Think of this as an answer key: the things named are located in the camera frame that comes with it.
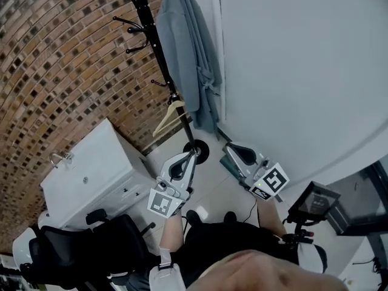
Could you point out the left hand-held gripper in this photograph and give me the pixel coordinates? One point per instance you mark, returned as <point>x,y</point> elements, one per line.
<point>163,203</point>

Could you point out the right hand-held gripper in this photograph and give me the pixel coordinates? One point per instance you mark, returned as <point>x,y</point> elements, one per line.
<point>269,180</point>

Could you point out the grey-blue jacket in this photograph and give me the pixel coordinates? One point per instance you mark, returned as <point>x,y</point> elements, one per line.
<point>182,56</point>

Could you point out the black coat rack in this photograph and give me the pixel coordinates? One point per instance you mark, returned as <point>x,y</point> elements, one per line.
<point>157,51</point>

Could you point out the person's right forearm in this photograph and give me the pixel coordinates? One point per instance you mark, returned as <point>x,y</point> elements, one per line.
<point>271,217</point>

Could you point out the person's left forearm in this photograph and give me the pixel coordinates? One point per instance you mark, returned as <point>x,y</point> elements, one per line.
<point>171,232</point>

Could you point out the pale wooden clothes hanger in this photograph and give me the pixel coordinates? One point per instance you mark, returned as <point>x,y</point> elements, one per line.
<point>166,117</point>

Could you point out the person's black shoe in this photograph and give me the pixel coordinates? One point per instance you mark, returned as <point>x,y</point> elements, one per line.
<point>230,217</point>
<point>194,218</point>

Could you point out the person's black and white clothing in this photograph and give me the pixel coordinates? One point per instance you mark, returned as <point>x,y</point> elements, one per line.
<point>227,238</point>

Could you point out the white sink cabinet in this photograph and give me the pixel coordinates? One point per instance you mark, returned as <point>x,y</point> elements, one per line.
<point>97,168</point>

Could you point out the small black mounted monitor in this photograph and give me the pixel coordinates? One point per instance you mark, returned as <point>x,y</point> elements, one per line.
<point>315,203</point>

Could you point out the black office chair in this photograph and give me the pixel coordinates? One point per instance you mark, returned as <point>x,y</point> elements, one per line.
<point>91,247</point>

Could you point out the person's face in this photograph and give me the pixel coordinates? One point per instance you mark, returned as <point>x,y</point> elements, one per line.
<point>272,274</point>

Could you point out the white vertical wall trim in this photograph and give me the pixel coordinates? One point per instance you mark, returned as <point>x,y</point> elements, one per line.
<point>222,56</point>

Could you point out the black metal door frame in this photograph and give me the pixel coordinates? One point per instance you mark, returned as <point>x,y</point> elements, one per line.
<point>360,205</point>

